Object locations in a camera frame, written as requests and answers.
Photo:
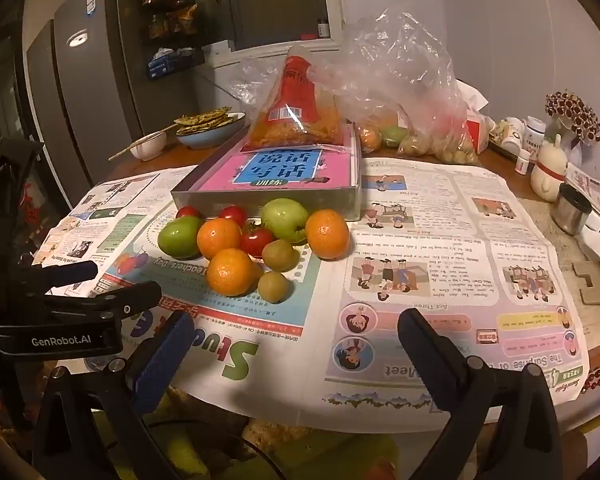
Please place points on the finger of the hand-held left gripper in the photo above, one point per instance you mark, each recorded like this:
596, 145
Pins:
130, 297
65, 272

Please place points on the pink book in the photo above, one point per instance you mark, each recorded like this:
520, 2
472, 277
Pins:
220, 175

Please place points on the wooden chopsticks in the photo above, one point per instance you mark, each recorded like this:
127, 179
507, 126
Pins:
120, 154

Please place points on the red snack bag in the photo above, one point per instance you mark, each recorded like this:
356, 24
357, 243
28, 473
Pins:
292, 105

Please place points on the small red tomato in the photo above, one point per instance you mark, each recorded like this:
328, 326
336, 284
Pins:
187, 211

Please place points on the blue tissue pack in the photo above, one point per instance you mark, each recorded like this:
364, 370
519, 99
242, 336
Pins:
170, 65

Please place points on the rack of jars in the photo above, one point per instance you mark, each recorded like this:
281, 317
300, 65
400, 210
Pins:
165, 20

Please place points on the pile of papers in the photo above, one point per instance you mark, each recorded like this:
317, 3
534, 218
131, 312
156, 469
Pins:
587, 185

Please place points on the beaded flower ornament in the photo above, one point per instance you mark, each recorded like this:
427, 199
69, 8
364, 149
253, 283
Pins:
575, 110

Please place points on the small dark bottle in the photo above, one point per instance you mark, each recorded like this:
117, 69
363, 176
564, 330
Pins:
323, 29

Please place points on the clear plastic bag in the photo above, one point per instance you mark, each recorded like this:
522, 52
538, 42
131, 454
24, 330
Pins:
395, 60

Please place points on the pink book box tray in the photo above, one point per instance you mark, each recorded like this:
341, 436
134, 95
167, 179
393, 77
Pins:
330, 200

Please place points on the small folded newspaper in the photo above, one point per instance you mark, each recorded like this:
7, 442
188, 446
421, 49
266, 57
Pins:
115, 200

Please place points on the stack of flatbreads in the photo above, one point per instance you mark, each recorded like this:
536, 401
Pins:
200, 119

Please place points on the small white pill bottle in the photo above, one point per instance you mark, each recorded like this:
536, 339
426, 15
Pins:
522, 162

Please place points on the steel cup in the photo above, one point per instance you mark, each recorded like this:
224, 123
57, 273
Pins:
570, 212

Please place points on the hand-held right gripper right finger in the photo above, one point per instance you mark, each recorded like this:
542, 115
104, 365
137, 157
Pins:
422, 340

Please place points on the clear bag of longans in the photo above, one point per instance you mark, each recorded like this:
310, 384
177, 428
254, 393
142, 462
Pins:
450, 152

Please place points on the white bowl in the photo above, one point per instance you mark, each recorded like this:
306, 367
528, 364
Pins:
147, 149

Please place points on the white jar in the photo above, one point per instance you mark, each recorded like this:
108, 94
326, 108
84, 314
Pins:
512, 131

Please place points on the small green apple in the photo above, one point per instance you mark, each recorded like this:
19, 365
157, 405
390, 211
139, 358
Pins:
177, 237

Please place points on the beige woven mat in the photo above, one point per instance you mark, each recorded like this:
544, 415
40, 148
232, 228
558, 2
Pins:
570, 255

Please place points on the red and white carton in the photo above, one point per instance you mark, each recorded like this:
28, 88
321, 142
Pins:
477, 132

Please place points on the red paper decoration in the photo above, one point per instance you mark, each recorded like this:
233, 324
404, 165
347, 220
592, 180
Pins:
32, 202

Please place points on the cardboard piece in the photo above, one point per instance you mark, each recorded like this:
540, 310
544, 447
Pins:
597, 287

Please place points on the bagged green apple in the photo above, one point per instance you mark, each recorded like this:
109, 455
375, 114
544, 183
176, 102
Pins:
394, 135

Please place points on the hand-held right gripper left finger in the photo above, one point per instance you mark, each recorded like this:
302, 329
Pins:
162, 365

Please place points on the large green apple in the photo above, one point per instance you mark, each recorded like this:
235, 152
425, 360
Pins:
282, 217

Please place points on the grey refrigerator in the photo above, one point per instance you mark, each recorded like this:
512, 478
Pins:
95, 85

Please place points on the large colourful newspaper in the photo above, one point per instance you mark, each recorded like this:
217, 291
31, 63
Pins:
430, 270

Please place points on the white medicine bottle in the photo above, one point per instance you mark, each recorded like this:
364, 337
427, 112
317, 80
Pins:
534, 135

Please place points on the bagged orange mandarin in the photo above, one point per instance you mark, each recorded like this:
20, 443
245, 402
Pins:
370, 139

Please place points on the blue bowl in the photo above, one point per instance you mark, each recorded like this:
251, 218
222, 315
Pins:
205, 139

